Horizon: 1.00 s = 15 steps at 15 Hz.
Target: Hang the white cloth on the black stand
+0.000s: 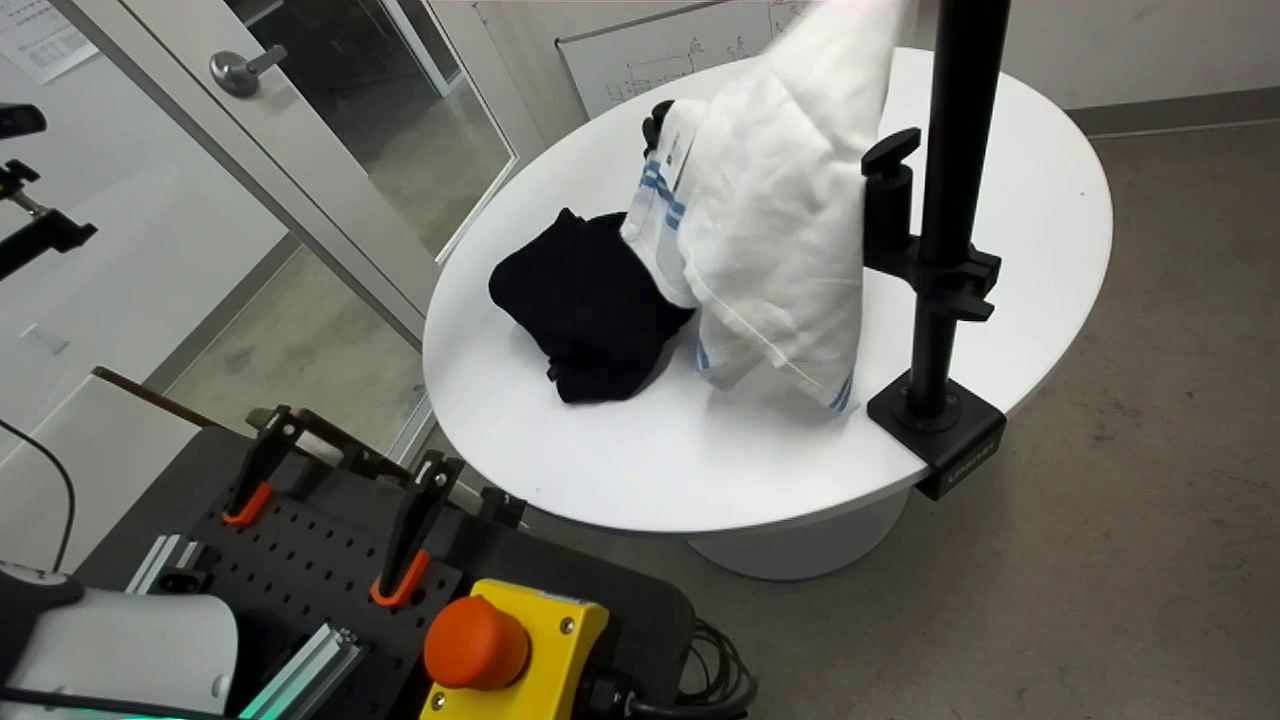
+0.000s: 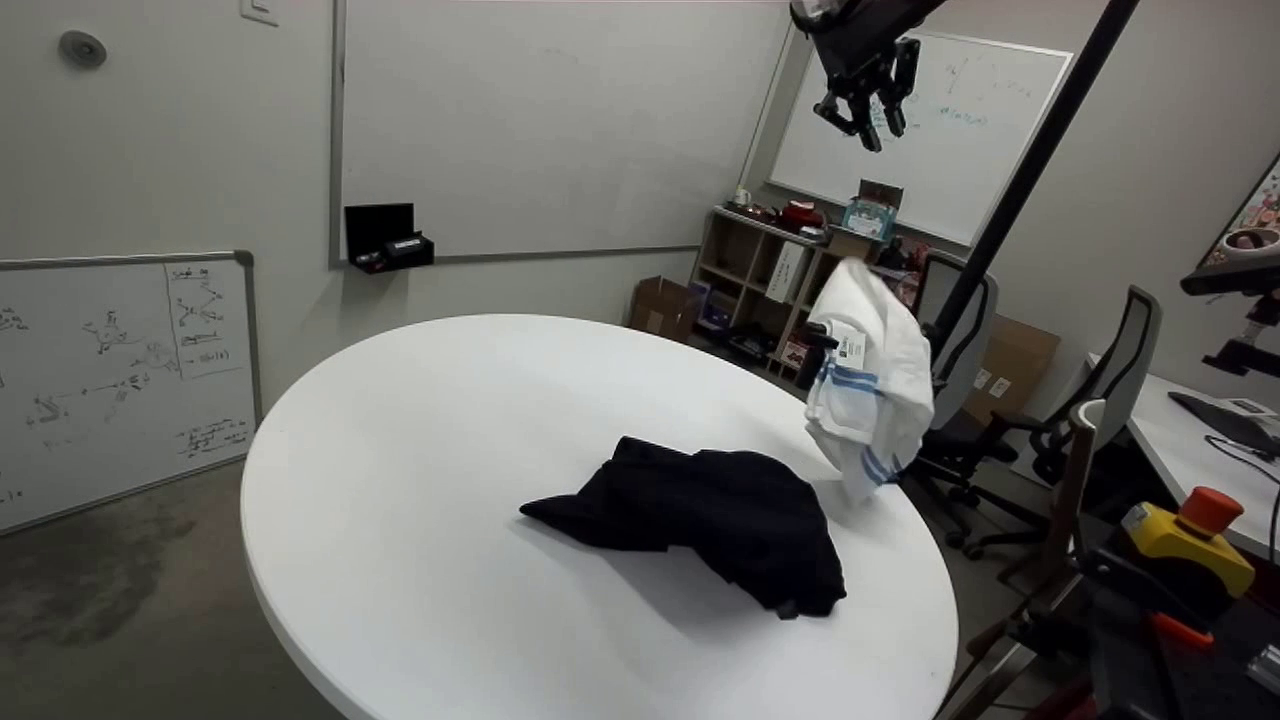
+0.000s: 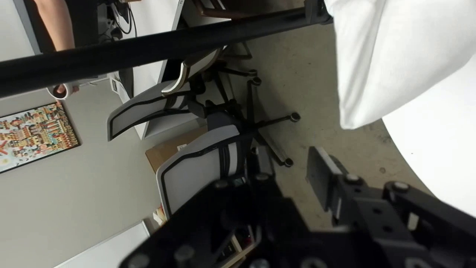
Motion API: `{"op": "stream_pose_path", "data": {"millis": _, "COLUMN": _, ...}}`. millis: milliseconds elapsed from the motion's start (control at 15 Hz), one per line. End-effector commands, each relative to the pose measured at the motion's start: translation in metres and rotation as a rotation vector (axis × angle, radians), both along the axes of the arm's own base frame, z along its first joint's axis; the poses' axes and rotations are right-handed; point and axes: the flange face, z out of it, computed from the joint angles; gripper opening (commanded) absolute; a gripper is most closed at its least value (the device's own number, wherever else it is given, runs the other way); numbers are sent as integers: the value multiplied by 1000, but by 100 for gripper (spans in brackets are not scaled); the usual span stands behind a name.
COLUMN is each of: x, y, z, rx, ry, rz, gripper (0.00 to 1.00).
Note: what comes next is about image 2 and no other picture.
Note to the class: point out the white cloth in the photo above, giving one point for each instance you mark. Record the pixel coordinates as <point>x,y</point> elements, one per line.
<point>881,360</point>

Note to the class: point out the large blank wall whiteboard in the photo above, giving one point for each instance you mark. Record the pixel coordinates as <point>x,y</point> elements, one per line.
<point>562,122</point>

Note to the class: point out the grey office chair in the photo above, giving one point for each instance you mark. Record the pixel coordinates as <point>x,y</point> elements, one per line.
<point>969,383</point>
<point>1124,360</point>

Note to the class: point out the metal tripod stand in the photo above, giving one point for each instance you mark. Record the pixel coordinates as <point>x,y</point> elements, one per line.
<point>1075,495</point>

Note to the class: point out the whiteboard with green writing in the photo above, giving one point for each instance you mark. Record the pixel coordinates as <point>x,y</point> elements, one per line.
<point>975,145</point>

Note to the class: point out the black computer monitor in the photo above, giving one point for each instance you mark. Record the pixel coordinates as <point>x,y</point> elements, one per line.
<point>1244,232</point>

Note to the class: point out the black red equipment base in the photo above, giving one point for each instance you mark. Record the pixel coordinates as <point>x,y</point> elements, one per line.
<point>1174,665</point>

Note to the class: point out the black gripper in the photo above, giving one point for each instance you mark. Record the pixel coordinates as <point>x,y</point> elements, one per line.
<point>861,40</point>

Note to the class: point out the small brown cardboard box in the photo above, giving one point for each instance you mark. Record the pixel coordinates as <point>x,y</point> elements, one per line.
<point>660,306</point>

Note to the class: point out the small whiteboard with drawings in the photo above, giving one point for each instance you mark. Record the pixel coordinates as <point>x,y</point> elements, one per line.
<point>81,386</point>

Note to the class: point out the wooden shelf unit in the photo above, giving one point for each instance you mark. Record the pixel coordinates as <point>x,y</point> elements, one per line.
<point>747,264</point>

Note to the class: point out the white flat box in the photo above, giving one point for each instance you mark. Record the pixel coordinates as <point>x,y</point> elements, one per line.
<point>791,268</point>

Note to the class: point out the yellow red emergency stop button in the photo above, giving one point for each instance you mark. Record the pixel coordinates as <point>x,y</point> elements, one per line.
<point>1187,540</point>

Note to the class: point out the black cloth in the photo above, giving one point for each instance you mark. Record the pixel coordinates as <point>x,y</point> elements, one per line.
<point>720,514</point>

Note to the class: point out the round grey wall sensor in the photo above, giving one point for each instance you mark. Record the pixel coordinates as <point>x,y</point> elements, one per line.
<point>81,51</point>

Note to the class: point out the black marker holder box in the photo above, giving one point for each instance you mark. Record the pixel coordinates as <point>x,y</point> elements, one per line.
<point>382,232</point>

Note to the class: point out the white desk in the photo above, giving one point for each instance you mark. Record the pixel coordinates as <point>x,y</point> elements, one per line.
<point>1174,447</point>

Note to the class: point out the blue picture box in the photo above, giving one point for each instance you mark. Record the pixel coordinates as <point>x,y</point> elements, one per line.
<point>869,219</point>

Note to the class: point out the black keyboard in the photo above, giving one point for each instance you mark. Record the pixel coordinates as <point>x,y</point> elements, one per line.
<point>1225,423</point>

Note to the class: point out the large flat cardboard box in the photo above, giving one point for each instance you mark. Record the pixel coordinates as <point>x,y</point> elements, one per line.
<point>1022,360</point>

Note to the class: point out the black stand with pole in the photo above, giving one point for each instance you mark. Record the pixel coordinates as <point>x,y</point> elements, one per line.
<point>1027,173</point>

